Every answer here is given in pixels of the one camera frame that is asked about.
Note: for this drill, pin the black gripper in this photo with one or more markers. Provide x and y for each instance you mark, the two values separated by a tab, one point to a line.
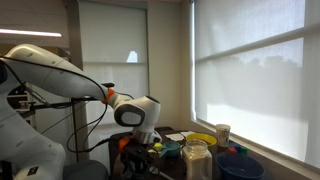
137	152

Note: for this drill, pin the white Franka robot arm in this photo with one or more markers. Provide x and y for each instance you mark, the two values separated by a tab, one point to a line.
50	73

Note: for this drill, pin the round dark wooden table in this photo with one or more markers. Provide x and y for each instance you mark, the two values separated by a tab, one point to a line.
173	165

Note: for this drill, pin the teal measuring cup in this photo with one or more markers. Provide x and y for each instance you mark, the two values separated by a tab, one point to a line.
171	149

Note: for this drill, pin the white paper napkin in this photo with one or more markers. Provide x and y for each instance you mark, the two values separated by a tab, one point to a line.
187	134
174	137

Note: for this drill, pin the glass jar with white powder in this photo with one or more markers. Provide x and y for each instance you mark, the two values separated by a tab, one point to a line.
197	163

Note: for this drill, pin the grey rounded cushion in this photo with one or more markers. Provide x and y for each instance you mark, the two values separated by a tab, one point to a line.
85	170

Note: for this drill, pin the yellow plastic bowl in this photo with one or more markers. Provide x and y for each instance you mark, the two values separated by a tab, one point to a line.
201	139

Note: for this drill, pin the black tripod stand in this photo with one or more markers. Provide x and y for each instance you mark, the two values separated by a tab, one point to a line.
75	133

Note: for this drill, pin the small red block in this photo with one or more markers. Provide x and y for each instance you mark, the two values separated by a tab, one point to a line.
232	150

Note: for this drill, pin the small blue block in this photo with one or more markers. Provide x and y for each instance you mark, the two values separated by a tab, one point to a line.
237	148

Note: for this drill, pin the dark blue bowl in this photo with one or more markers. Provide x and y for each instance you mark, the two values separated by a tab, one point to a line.
240	168

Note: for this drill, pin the small green block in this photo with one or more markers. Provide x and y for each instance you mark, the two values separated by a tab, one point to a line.
244	150

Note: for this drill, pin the narrow white roller blind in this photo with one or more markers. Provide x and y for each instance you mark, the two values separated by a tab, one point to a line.
113	50

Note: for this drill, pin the large white roller blind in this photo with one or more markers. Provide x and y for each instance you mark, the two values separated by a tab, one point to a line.
253	83

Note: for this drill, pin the shelf unit with items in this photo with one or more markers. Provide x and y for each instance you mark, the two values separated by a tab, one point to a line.
20	100

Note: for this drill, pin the long ceiling light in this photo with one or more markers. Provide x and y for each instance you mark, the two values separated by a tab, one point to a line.
30	33

